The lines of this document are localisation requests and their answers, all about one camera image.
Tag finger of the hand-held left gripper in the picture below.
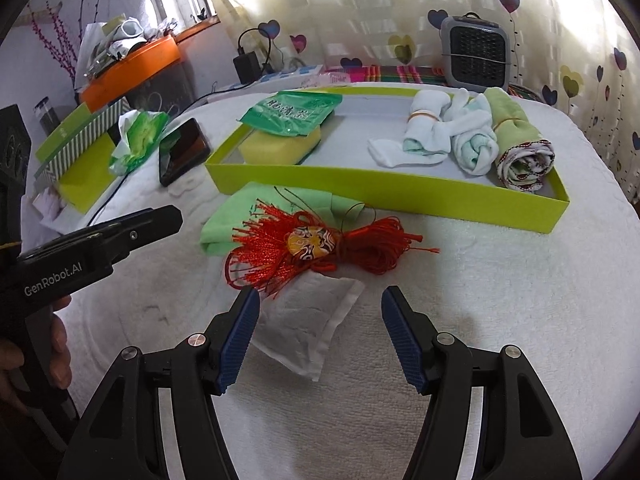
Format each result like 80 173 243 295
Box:
65 205 183 248
100 223 182 263

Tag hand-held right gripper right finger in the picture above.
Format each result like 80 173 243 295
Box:
381 285 583 480

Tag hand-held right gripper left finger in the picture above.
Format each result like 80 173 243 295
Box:
70 287 261 480

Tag white non-woven pouch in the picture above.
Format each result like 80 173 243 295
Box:
250 272 366 383

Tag light green cloth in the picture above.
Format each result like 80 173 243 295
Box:
200 182 368 258

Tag red tassel mask ornament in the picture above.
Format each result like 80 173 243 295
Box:
222 187 441 303

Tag yellow sponge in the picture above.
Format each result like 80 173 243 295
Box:
240 122 323 166

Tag lime green cardboard box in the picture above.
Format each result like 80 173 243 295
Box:
205 86 571 235

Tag green foil packet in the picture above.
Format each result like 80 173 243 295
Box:
236 91 344 138

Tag white banded sock roll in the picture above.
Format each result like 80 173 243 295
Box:
367 89 471 168

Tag green towel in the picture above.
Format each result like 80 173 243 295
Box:
482 86 557 193

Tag person's left hand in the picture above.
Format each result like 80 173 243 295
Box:
0 294 73 413

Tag black smartphone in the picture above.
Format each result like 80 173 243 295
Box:
159 118 212 188

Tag green striped box lid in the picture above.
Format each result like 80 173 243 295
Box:
32 97 133 213

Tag green tissue pack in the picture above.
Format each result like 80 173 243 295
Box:
109 109 171 177

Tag dark glass cabinet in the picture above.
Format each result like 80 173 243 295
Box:
125 57 197 118

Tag dark glass jar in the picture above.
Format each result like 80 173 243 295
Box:
34 101 63 136

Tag orange storage tray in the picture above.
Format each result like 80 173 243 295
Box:
80 37 182 108

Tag black charger adapter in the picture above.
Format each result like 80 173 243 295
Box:
233 52 263 85

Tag white crumpled cloths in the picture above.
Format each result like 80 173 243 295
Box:
82 0 178 78

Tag red berry branches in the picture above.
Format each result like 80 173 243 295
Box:
27 0 108 86

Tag white blue power strip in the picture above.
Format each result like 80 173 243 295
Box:
235 62 326 88

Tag clear plastic packet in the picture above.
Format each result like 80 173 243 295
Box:
300 71 351 88

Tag plaid cloth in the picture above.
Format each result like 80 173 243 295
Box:
320 62 543 103

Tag grey desktop fan heater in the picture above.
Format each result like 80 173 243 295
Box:
440 12 516 93

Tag heart print curtain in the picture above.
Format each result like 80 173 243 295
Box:
195 0 640 196

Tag black charger cable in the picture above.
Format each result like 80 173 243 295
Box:
87 26 281 226

